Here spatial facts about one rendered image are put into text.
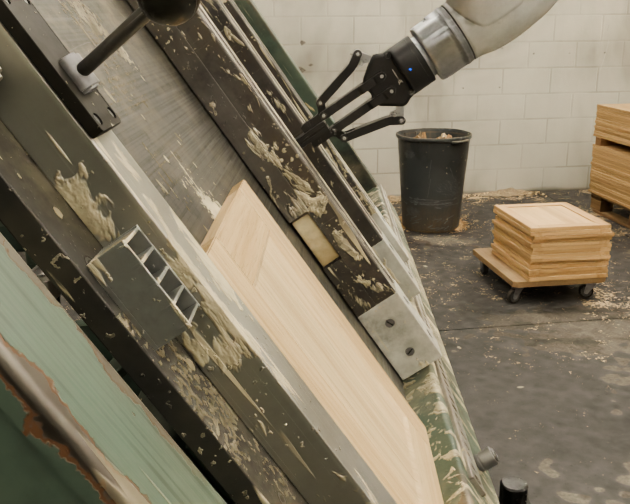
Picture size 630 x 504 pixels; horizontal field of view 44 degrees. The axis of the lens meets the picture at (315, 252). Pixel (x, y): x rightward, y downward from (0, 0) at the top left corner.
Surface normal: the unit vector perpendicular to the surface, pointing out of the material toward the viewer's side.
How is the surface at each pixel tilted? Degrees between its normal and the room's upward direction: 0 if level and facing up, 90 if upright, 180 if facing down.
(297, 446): 90
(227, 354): 90
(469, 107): 90
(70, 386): 55
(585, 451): 0
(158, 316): 89
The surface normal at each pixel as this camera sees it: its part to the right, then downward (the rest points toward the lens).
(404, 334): -0.01, 0.29
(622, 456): 0.00, -0.96
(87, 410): 0.82, -0.55
